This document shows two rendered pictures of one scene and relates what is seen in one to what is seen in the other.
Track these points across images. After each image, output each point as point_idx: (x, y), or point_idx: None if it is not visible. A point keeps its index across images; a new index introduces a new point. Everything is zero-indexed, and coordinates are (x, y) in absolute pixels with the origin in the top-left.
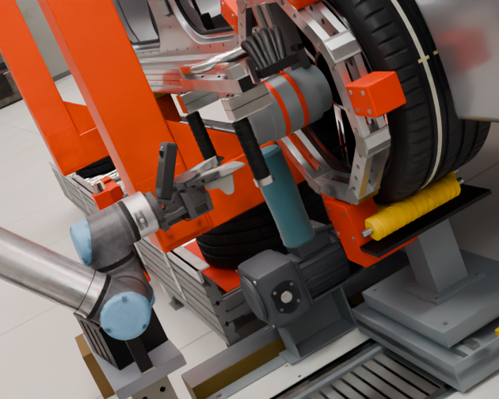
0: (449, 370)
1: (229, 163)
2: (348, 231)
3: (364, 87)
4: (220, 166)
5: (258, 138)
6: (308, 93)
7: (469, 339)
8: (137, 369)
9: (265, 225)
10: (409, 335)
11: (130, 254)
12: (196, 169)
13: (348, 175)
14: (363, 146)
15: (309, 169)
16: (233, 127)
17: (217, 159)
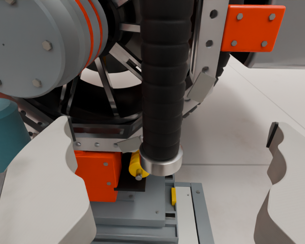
0: (171, 241)
1: (287, 134)
2: (104, 178)
3: (282, 8)
4: (287, 158)
5: (60, 77)
6: (102, 21)
7: (167, 213)
8: None
9: None
10: (112, 229)
11: None
12: (74, 226)
13: (96, 125)
14: (209, 89)
15: (36, 126)
16: (164, 6)
17: (72, 129)
